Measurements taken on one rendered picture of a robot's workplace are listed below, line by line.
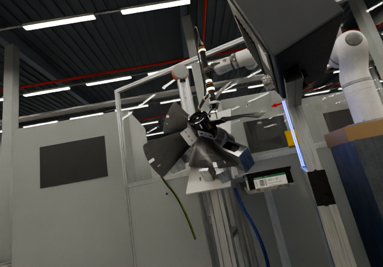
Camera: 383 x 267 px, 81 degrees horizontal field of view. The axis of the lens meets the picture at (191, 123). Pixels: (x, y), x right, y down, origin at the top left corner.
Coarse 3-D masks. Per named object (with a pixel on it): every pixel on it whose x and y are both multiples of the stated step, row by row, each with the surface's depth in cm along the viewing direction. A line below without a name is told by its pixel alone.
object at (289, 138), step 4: (284, 132) 130; (288, 132) 129; (288, 136) 128; (292, 136) 127; (296, 136) 127; (288, 140) 128; (292, 140) 127; (296, 140) 126; (288, 144) 128; (292, 144) 127
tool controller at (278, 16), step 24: (240, 0) 38; (264, 0) 36; (288, 0) 35; (312, 0) 33; (240, 24) 46; (264, 24) 36; (288, 24) 34; (312, 24) 33; (336, 24) 34; (264, 48) 37; (288, 48) 34; (312, 48) 38; (264, 72) 57; (312, 72) 48
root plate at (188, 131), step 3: (186, 129) 127; (189, 129) 127; (183, 132) 127; (186, 132) 127; (189, 132) 127; (192, 132) 127; (183, 135) 126; (186, 135) 126; (192, 135) 126; (195, 135) 126; (186, 138) 126; (189, 138) 126; (192, 138) 126; (195, 138) 126; (186, 141) 126; (189, 141) 126; (192, 141) 126; (189, 144) 125
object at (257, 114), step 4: (256, 112) 117; (260, 112) 113; (264, 112) 111; (232, 116) 114; (236, 116) 112; (240, 116) 111; (244, 116) 109; (248, 116) 108; (252, 116) 106; (256, 116) 105; (260, 116) 105; (228, 120) 126
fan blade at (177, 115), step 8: (176, 104) 149; (168, 112) 153; (176, 112) 146; (184, 112) 140; (168, 120) 151; (176, 120) 144; (184, 120) 139; (168, 128) 149; (176, 128) 144; (184, 128) 139
